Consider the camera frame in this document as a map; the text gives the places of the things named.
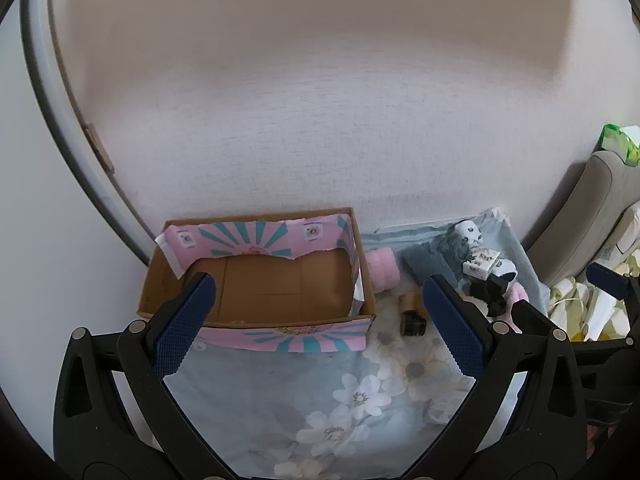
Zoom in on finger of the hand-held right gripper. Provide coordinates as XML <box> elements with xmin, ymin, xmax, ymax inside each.
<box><xmin>586</xmin><ymin>261</ymin><xmax>640</xmax><ymax>322</ymax></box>
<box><xmin>509</xmin><ymin>299</ymin><xmax>551</xmax><ymax>335</ymax></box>

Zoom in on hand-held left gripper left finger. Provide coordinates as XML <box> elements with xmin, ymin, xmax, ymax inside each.
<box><xmin>52</xmin><ymin>271</ymin><xmax>236</xmax><ymax>480</ymax></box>

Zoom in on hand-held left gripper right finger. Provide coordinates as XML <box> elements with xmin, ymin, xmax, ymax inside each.
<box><xmin>400</xmin><ymin>274</ymin><xmax>588</xmax><ymax>480</ymax></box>

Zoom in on pink striped cardboard box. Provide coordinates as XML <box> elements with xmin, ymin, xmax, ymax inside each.
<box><xmin>136</xmin><ymin>206</ymin><xmax>377</xmax><ymax>353</ymax></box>

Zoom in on yellow and white cloth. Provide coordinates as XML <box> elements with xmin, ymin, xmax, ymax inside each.
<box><xmin>549</xmin><ymin>202</ymin><xmax>640</xmax><ymax>343</ymax></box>

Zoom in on wooden lid jar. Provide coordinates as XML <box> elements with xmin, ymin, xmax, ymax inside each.
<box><xmin>397</xmin><ymin>292</ymin><xmax>427</xmax><ymax>338</ymax></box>

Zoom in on black and white sock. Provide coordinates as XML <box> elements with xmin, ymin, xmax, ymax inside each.
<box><xmin>462</xmin><ymin>274</ymin><xmax>516</xmax><ymax>318</ymax></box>

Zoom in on beige sofa cushion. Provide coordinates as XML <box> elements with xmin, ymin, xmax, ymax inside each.
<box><xmin>525</xmin><ymin>151</ymin><xmax>640</xmax><ymax>288</ymax></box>

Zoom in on small white printed box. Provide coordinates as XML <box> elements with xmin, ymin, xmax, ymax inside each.
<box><xmin>461</xmin><ymin>247</ymin><xmax>502</xmax><ymax>281</ymax></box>

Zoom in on grey fuzzy cloth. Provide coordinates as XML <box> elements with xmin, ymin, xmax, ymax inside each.
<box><xmin>402</xmin><ymin>235</ymin><xmax>473</xmax><ymax>286</ymax></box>

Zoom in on pink fuzzy sock roll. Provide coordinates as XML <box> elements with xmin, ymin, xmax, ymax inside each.
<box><xmin>365</xmin><ymin>247</ymin><xmax>401</xmax><ymax>293</ymax></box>

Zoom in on green tissue pack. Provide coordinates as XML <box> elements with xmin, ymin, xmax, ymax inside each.
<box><xmin>600</xmin><ymin>124</ymin><xmax>640</xmax><ymax>167</ymax></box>

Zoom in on floral blue bed sheet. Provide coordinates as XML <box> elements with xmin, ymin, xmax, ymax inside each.
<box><xmin>165</xmin><ymin>207</ymin><xmax>553</xmax><ymax>480</ymax></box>

